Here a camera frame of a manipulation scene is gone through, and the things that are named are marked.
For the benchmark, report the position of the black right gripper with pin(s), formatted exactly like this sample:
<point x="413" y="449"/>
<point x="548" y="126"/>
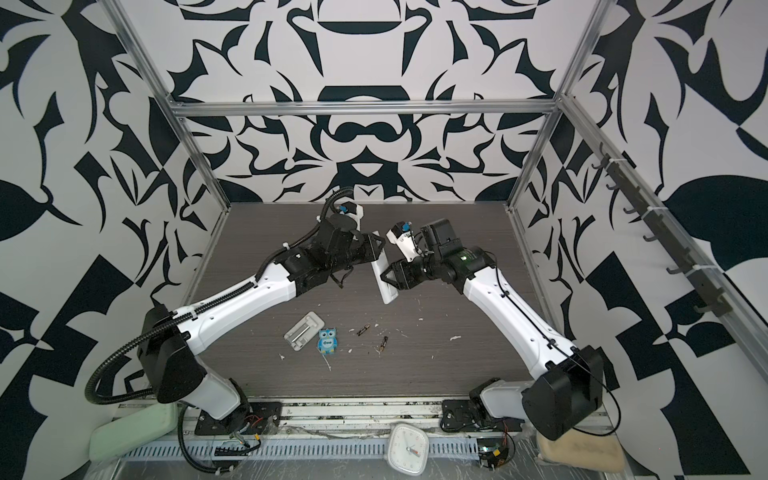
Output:
<point x="406" y="278"/>

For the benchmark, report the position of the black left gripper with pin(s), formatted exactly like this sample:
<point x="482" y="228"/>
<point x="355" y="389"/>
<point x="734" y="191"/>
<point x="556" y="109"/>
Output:
<point x="371" y="252"/>

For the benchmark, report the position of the white remote control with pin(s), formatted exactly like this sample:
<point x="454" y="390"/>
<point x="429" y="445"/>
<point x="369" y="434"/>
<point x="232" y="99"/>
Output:
<point x="388" y="292"/>

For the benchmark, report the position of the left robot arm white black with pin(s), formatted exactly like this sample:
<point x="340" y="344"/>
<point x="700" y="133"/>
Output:
<point x="172" y="360"/>

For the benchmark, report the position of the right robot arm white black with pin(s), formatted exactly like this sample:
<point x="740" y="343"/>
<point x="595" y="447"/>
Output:
<point x="568" y="381"/>

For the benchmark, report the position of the white battery cover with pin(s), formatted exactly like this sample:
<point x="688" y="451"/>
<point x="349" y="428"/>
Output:
<point x="304" y="331"/>

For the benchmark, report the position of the blue owl toy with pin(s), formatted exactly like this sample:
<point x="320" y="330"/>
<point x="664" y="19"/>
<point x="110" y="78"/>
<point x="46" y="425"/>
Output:
<point x="327" y="341"/>

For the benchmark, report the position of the white square clock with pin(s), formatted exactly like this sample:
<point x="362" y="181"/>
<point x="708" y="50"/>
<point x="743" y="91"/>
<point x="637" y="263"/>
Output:
<point x="407" y="449"/>

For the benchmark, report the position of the small green circuit board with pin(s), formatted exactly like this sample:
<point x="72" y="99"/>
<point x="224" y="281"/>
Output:
<point x="493" y="452"/>

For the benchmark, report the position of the beige foam pad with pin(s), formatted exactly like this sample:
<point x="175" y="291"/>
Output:
<point x="579" y="450"/>

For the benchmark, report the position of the green foam pad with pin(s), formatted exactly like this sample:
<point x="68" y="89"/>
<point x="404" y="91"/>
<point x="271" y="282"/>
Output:
<point x="132" y="431"/>

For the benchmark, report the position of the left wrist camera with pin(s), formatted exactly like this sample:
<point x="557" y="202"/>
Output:
<point x="353" y="211"/>

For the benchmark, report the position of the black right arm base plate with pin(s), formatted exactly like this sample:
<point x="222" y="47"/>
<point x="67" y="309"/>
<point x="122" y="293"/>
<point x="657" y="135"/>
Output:
<point x="461" y="416"/>

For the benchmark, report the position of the aluminium frame corner post left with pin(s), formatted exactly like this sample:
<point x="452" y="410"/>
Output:
<point x="130" y="40"/>

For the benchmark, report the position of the aluminium frame corner post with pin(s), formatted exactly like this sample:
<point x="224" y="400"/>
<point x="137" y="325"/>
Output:
<point x="584" y="48"/>
<point x="130" y="40"/>

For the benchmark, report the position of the white slotted cable duct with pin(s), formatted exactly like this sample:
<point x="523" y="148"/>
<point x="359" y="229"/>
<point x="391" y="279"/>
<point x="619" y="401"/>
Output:
<point x="301" y="449"/>

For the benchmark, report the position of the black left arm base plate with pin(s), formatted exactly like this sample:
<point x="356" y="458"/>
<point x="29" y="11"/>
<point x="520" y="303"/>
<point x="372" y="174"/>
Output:
<point x="258" y="418"/>

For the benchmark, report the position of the aluminium frame top bar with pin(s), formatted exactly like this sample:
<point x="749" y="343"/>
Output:
<point x="371" y="107"/>

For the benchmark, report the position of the black hook rail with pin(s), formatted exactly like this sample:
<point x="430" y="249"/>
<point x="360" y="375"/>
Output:
<point x="668" y="232"/>

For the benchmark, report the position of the aluminium frame corner post right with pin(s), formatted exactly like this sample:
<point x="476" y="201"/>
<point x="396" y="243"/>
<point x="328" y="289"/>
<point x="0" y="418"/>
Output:
<point x="584" y="48"/>

